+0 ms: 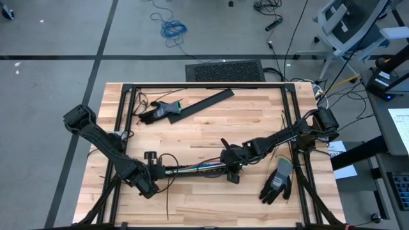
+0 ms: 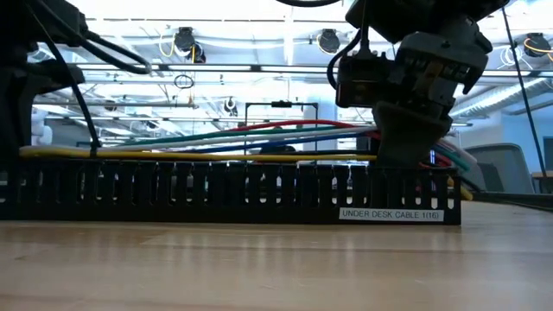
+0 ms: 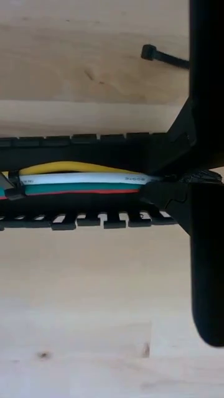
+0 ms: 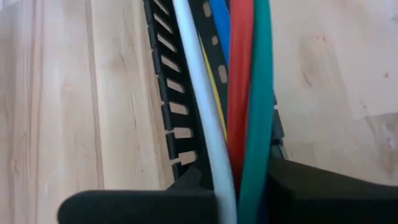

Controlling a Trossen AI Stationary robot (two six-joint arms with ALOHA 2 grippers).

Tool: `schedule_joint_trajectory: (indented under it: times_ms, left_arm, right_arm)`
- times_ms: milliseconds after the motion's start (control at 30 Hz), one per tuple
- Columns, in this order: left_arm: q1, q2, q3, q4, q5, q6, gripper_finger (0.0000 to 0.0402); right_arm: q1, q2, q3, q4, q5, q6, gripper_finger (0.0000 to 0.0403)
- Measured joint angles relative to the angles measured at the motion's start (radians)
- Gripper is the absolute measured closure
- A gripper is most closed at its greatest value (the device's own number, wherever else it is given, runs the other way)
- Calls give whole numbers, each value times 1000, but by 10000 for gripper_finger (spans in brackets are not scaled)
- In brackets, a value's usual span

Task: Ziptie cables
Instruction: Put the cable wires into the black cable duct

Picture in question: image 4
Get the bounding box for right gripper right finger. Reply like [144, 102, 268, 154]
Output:
[266, 157, 398, 224]

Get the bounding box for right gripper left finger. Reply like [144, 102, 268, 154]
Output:
[57, 189, 220, 224]

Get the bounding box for black slotted cable duct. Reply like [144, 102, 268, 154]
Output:
[142, 0, 286, 191]

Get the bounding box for green insulated cable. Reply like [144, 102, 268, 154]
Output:
[236, 0, 275, 224]

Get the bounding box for yellow insulated cable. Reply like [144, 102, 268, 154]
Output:
[198, 35, 228, 142]

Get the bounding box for red insulated cable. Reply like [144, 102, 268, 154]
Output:
[226, 0, 255, 190]

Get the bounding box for blue insulated cable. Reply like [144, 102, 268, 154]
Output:
[208, 0, 233, 68]

